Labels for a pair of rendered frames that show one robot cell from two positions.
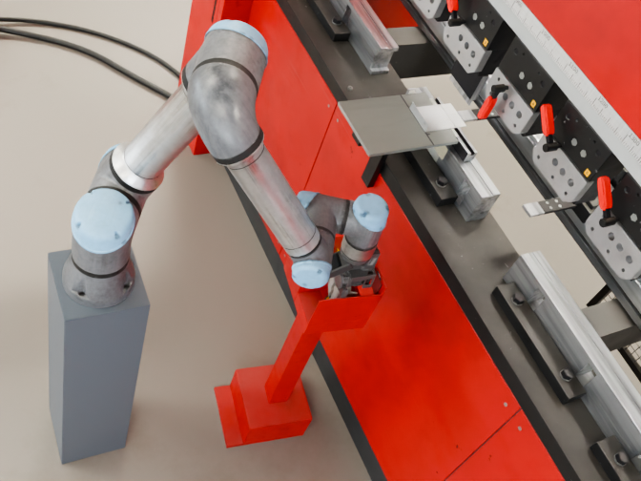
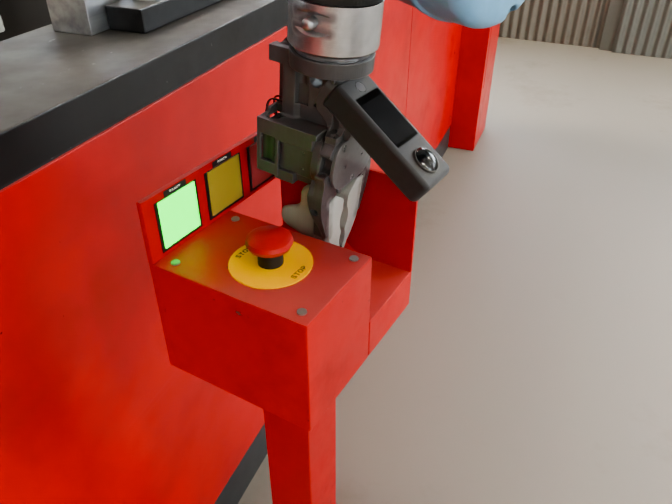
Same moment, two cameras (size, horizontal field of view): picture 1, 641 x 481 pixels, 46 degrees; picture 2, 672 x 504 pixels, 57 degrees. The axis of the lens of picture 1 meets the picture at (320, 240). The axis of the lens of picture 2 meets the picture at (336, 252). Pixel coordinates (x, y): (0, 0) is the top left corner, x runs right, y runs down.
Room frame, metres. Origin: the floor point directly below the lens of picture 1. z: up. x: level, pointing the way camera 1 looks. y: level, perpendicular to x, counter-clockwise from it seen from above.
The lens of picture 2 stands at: (1.32, 0.38, 1.09)
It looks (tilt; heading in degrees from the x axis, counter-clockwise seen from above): 35 degrees down; 245
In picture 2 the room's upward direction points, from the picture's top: straight up
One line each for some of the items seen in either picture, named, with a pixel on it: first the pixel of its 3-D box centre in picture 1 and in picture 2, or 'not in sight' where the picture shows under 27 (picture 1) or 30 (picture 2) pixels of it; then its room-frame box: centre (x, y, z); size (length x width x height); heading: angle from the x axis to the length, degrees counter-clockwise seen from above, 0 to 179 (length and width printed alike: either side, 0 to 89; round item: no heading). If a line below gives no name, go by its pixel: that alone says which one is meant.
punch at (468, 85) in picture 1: (466, 77); not in sight; (1.60, -0.17, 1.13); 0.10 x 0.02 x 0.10; 43
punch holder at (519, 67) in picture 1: (529, 86); not in sight; (1.47, -0.29, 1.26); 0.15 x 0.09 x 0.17; 43
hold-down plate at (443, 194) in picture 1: (420, 158); not in sight; (1.53, -0.15, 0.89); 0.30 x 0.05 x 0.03; 43
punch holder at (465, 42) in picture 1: (484, 28); not in sight; (1.62, -0.15, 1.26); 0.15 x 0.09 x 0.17; 43
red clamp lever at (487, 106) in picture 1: (492, 101); not in sight; (1.44, -0.23, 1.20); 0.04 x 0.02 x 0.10; 133
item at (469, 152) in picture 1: (450, 129); not in sight; (1.57, -0.19, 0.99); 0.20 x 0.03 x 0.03; 43
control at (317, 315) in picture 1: (332, 277); (293, 260); (1.16, -0.06, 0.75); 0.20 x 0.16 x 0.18; 35
